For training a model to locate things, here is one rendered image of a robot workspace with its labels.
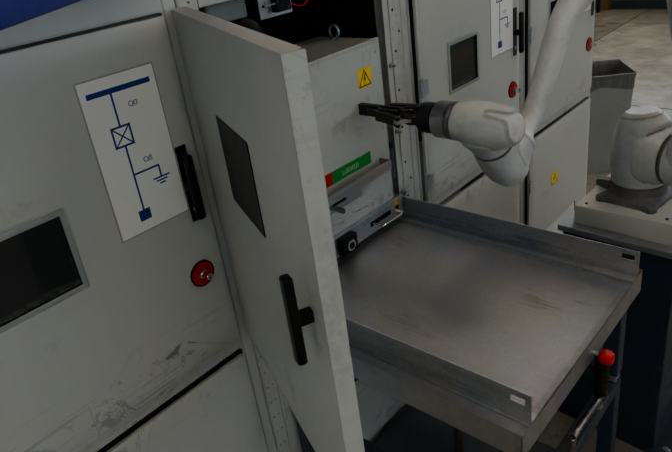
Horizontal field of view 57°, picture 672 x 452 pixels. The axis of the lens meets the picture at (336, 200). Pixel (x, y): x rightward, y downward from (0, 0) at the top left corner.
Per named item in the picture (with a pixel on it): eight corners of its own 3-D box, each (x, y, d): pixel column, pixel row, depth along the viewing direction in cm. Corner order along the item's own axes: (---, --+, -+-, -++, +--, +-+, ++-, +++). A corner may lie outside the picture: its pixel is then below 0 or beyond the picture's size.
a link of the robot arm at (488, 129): (440, 127, 139) (460, 158, 149) (503, 136, 129) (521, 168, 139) (459, 88, 142) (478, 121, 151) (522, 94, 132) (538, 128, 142)
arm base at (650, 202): (613, 175, 201) (613, 159, 199) (684, 190, 185) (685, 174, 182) (581, 197, 192) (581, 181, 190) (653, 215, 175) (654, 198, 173)
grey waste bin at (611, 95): (630, 174, 385) (638, 72, 358) (571, 178, 391) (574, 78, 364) (613, 153, 416) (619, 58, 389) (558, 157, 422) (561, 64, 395)
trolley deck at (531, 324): (640, 290, 149) (642, 269, 147) (522, 461, 109) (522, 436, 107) (410, 227, 193) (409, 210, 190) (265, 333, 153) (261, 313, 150)
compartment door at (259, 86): (337, 538, 95) (248, 61, 64) (228, 328, 148) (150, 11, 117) (376, 519, 97) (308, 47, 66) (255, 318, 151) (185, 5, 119)
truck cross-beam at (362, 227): (403, 212, 186) (402, 194, 184) (275, 301, 151) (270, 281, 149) (390, 208, 189) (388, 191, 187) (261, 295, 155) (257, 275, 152)
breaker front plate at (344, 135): (396, 202, 183) (381, 39, 163) (279, 280, 151) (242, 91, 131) (393, 201, 183) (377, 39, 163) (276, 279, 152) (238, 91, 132)
